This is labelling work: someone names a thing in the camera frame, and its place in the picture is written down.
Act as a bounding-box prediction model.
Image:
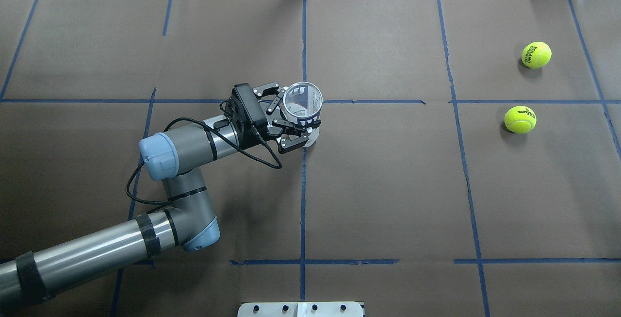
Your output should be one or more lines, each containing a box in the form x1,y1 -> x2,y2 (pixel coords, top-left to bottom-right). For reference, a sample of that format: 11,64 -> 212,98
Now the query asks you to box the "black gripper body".
228,95 -> 284,149

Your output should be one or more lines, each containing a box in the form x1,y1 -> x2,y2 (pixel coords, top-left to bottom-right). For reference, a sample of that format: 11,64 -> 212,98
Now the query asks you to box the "Wilson tennis ball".
504,105 -> 537,134

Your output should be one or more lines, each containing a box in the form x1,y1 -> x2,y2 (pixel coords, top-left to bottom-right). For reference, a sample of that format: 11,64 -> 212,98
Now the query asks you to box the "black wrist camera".
231,83 -> 268,135

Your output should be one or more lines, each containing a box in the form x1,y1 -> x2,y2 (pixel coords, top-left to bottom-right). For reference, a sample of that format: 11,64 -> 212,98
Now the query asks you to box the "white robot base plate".
237,301 -> 366,317

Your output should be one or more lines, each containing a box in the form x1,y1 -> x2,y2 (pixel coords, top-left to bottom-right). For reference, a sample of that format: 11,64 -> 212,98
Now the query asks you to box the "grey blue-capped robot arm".
1,80 -> 303,317

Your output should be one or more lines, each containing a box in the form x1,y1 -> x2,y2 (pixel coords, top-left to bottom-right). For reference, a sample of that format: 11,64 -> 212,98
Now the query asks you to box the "Roland Garros tennis ball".
521,41 -> 552,69

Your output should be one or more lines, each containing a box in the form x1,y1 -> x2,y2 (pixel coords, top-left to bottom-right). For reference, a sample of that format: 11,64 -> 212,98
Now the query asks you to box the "clear tennis ball can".
283,81 -> 324,128

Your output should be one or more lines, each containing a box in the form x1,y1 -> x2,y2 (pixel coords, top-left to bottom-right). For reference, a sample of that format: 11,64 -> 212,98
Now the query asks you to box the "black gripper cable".
125,113 -> 283,207

